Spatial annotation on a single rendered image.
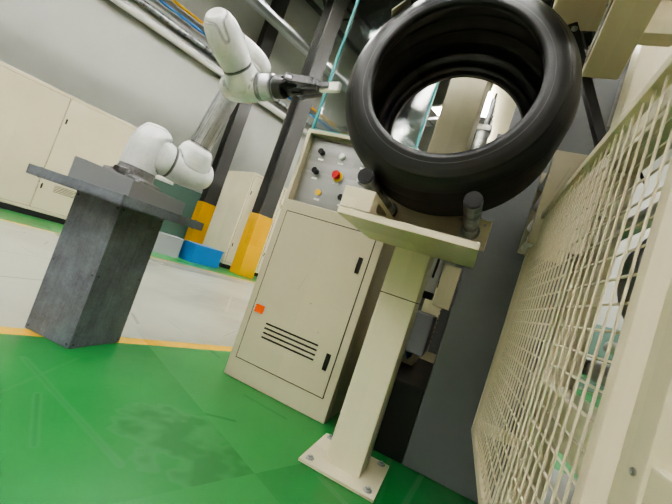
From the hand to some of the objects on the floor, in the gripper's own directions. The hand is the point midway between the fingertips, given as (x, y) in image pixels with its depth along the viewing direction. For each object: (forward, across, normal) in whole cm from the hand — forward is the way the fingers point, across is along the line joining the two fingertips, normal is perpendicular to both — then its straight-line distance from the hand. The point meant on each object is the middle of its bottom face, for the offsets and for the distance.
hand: (330, 87), depth 115 cm
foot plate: (+21, +32, +123) cm, 129 cm away
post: (+21, +32, +123) cm, 129 cm away
